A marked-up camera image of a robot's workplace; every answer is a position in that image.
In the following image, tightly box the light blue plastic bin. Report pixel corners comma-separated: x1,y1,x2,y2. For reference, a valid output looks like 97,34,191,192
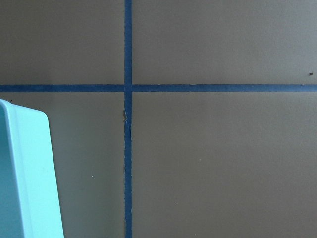
0,100,64,238

